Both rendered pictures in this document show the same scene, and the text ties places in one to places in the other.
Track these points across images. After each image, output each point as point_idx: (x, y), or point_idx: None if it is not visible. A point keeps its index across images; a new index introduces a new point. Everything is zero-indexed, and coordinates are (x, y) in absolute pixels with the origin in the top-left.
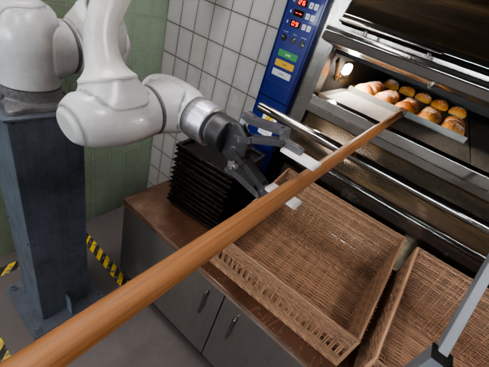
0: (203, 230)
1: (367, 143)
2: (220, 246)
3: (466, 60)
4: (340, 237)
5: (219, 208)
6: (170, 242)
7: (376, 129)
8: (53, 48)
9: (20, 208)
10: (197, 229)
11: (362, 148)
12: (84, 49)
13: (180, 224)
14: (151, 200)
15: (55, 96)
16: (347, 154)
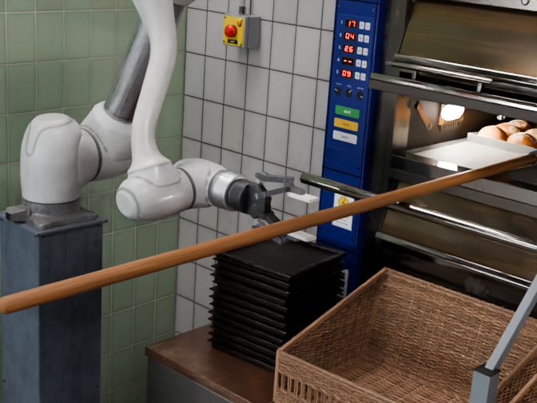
0: (264, 373)
1: (477, 204)
2: (234, 241)
3: (525, 82)
4: (476, 354)
5: (280, 330)
6: (217, 386)
7: (447, 178)
8: (78, 157)
9: (33, 348)
10: (256, 373)
11: (472, 213)
12: (132, 148)
13: (229, 369)
14: (186, 347)
15: (77, 206)
16: (379, 201)
